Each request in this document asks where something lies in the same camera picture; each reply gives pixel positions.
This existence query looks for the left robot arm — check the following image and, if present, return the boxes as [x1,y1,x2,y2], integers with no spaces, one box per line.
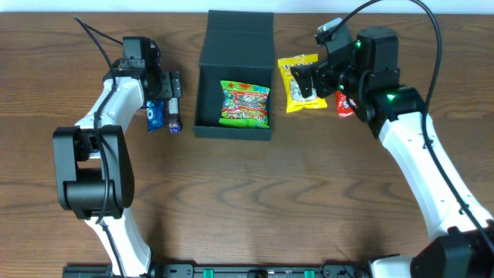
[52,36,182,277]

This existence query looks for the dark blue chocolate bar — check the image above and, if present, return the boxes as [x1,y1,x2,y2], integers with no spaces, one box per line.
[167,98,182,133]

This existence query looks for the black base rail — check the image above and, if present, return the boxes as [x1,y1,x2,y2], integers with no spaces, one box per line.
[61,263,371,278]

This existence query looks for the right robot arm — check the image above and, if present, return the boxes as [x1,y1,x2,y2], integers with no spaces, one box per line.
[291,20,493,277]

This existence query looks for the yellow Hacks candy bag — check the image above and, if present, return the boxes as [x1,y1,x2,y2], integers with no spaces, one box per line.
[278,53,327,113]

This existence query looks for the blue Oreo cookie pack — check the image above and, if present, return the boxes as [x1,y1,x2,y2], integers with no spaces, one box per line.
[146,100,165,132]

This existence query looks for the red Hacks candy bag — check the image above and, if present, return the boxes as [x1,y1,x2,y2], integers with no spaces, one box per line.
[335,91,354,118]

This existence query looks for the green Haribo candy bag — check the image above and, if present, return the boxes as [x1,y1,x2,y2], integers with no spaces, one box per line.
[219,80,270,129]

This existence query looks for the dark green open box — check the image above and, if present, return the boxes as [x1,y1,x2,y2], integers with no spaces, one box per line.
[192,10,275,141]

